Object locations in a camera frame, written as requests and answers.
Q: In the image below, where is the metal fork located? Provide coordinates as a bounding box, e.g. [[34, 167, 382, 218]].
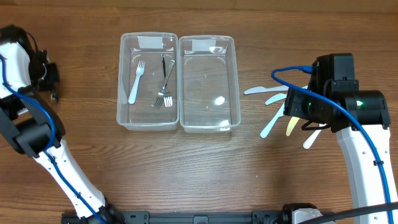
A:
[[154, 60, 175, 107], [164, 89, 173, 108]]

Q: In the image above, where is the left clear plastic container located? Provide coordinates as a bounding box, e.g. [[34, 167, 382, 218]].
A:
[[116, 32, 178, 131]]

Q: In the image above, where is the yellow plastic knife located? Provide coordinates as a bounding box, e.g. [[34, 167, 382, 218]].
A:
[[285, 116, 300, 136]]

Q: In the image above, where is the left blue cable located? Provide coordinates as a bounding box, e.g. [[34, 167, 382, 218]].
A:
[[0, 52, 108, 224]]

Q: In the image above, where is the pale blue plastic knife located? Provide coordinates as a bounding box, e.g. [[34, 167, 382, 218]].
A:
[[244, 85, 289, 95]]

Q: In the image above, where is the black handled utensil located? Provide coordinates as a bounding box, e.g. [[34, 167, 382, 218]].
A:
[[162, 54, 166, 78]]

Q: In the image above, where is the light teal plastic knife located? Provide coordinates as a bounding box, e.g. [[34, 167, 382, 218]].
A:
[[260, 103, 285, 139]]

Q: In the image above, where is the teal plastic knife upper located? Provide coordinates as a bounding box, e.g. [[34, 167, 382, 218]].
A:
[[265, 93, 287, 105]]

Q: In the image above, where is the clear plastic container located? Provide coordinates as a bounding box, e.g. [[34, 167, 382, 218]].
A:
[[116, 32, 178, 131], [177, 35, 241, 133]]

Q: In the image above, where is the right clear plastic container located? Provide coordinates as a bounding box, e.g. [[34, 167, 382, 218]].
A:
[[177, 35, 241, 133]]

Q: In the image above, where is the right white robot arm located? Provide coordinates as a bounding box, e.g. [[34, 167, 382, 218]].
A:
[[271, 54, 397, 223]]

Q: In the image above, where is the white plastic knife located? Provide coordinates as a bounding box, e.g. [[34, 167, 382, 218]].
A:
[[302, 129, 322, 149]]

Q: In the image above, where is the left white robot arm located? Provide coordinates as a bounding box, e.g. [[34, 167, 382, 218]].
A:
[[1, 25, 126, 223]]

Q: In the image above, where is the white plastic fork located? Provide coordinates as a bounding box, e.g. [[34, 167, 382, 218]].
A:
[[128, 61, 145, 105]]

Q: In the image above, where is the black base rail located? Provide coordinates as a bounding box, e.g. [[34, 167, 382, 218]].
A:
[[122, 210, 279, 224]]

